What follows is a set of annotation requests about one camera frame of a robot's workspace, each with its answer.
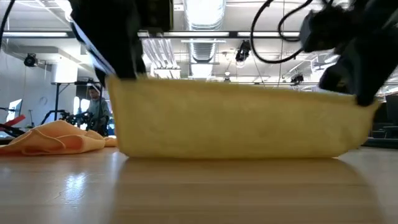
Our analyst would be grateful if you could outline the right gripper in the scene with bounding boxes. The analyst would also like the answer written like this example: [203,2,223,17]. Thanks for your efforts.
[318,0,398,107]

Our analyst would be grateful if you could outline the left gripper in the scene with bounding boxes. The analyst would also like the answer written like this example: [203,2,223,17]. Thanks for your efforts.
[68,0,147,86]

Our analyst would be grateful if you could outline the orange microfiber towel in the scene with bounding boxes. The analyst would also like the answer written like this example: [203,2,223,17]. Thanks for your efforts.
[0,119,119,157]

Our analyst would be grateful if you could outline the yellow microfiber towel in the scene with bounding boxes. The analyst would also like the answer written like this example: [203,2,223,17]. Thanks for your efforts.
[105,74,381,160]

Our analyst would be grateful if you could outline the person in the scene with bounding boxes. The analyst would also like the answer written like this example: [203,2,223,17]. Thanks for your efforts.
[85,85,111,137]

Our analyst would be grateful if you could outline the black ceiling spotlight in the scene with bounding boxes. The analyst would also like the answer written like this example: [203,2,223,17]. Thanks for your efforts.
[290,73,305,85]
[24,53,39,68]
[234,39,252,63]

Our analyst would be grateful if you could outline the bright lit monitor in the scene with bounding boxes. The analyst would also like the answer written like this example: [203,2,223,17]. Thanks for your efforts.
[6,99,23,123]

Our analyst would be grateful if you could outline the red bar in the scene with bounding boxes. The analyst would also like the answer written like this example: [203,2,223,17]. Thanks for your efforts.
[0,114,27,131]

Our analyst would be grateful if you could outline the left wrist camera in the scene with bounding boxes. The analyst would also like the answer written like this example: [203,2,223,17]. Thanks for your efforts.
[136,0,174,34]

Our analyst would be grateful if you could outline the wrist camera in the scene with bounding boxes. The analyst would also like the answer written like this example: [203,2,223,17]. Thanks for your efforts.
[136,0,174,34]
[300,4,353,53]

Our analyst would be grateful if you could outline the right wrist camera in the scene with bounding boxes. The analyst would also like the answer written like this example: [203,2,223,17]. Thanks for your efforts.
[300,4,353,53]

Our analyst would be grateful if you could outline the black metal frame stand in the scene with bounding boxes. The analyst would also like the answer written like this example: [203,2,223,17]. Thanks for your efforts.
[51,81,104,121]

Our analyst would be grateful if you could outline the silver ventilation duct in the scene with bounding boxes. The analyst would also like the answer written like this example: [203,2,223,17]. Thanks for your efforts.
[183,0,227,80]

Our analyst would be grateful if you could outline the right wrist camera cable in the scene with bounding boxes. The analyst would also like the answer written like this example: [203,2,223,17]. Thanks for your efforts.
[250,0,335,65]

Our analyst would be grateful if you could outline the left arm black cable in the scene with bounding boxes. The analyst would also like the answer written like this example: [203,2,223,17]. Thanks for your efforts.
[0,0,16,43]

